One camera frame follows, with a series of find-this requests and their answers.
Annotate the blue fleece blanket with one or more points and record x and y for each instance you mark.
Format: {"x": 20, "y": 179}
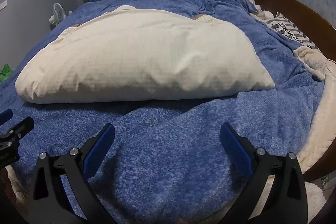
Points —
{"x": 167, "y": 161}

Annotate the cream hooded puffer jacket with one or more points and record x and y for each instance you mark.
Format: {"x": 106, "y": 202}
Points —
{"x": 134, "y": 54}

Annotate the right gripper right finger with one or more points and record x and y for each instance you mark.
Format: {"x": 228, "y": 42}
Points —
{"x": 287, "y": 199}

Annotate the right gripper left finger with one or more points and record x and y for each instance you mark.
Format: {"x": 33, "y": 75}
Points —
{"x": 48, "y": 201}

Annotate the brown wooden headboard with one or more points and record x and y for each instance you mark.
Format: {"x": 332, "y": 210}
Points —
{"x": 317, "y": 28}

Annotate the white wall switch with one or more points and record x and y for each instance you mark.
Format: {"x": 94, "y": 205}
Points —
{"x": 3, "y": 5}

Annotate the striped black white pillow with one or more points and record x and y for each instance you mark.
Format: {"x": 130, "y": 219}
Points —
{"x": 287, "y": 28}

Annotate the white desk fan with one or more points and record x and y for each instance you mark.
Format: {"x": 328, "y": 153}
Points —
{"x": 58, "y": 15}

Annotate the green bag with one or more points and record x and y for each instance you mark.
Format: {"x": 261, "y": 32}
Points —
{"x": 5, "y": 73}

